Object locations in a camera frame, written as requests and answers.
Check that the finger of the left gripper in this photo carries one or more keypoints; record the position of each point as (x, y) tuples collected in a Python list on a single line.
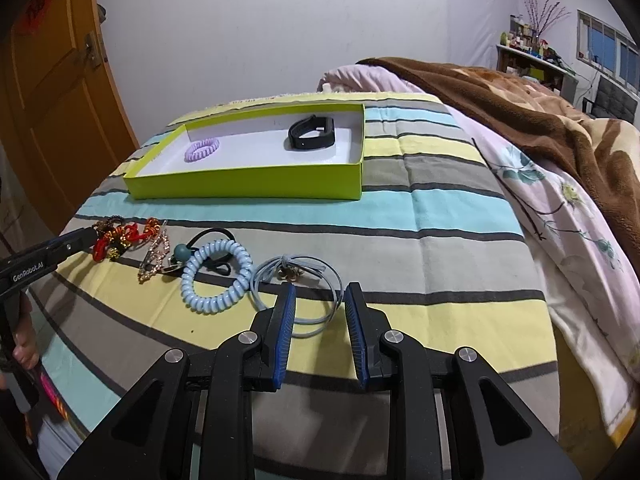
[(56, 251), (70, 237)]

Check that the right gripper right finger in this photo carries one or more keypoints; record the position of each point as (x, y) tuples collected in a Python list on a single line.
[(366, 326)]

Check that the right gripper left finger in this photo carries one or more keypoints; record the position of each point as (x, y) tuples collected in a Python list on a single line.
[(274, 326)]

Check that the red knot charm with beads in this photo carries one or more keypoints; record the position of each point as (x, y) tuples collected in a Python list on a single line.
[(116, 236)]

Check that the lime green tray box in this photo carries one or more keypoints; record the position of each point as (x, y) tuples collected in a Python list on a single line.
[(245, 154)]

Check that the black fitness band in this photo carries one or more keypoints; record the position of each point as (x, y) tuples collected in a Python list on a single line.
[(312, 133)]

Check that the person's left hand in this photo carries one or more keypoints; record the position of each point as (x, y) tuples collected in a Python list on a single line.
[(25, 352)]

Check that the wooden door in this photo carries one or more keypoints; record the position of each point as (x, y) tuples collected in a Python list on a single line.
[(63, 125)]

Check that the striped bed sheet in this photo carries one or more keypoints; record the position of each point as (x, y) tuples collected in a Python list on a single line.
[(432, 241)]

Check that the door latch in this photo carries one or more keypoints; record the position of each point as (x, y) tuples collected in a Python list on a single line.
[(93, 52)]

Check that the brown fleece blanket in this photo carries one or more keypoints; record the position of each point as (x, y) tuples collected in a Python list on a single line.
[(601, 154)]

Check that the cluttered desk shelf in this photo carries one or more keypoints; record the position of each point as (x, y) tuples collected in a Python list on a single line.
[(521, 52)]

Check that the black office chair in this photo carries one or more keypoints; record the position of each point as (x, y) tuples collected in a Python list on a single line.
[(610, 101)]

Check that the dried branch bouquet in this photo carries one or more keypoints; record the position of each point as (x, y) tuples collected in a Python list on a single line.
[(541, 15)]

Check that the window with bars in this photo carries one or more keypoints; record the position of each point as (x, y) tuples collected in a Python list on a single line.
[(610, 52)]

